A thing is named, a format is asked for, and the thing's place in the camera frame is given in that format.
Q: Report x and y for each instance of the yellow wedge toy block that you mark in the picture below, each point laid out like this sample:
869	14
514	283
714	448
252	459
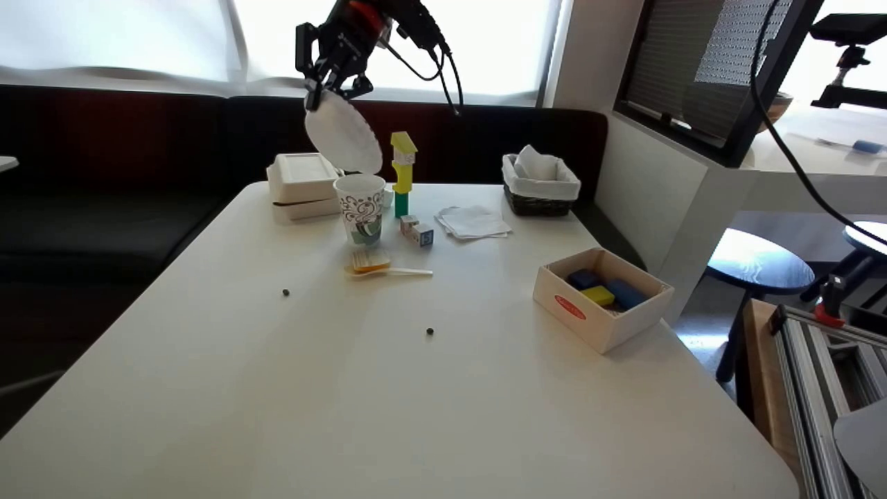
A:
402	141

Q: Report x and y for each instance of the white desk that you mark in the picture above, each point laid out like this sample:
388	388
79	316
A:
667	197

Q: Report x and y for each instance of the black white patterned plate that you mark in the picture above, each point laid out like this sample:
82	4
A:
344	133

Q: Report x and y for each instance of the yellow toy block in box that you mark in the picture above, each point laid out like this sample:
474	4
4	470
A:
600	295

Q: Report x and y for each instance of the round grey stool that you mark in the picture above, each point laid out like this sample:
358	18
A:
758	262

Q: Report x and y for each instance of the red clamp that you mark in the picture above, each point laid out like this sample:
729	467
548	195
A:
829	295

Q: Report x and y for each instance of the small printed letter cube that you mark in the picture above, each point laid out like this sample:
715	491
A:
426	237
409	225

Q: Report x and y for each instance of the green cylinder toy block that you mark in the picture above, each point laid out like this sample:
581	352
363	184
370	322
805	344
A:
402	205

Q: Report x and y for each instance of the thin wooden stick block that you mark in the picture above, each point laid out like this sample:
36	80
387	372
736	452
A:
412	273

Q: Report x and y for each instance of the yellow upright toy block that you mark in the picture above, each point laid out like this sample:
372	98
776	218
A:
402	176

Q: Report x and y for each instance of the dark basket with white liner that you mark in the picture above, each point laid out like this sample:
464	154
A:
542	191

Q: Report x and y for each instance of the white paper sheet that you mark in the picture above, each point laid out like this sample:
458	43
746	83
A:
537	162

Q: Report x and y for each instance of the dark bench sofa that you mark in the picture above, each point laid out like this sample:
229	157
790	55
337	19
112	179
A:
112	140

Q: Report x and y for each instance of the black computer monitor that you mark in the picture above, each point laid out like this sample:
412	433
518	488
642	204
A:
683	65

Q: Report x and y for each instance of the round white stool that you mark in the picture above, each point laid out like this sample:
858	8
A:
869	237

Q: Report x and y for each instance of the wooden utensil on table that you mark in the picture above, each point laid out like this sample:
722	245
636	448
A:
370	269

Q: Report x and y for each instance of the blue toy block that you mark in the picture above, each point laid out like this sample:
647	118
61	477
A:
584	277
628	295

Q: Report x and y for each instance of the aluminium profile frame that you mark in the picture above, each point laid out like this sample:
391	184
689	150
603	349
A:
821	388

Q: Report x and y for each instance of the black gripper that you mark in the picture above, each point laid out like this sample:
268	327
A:
355	28

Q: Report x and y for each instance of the patterned paper coffee cup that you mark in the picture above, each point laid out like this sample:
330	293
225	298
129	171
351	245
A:
362	212

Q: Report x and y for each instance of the white paper napkin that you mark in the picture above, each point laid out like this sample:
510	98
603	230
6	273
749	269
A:
471	223

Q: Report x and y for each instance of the white foam takeout box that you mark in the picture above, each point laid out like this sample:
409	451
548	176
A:
304	184

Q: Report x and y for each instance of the white wooden box red label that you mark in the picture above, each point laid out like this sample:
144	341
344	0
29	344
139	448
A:
600	319

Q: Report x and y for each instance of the wooden board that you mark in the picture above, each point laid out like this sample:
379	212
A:
762	370

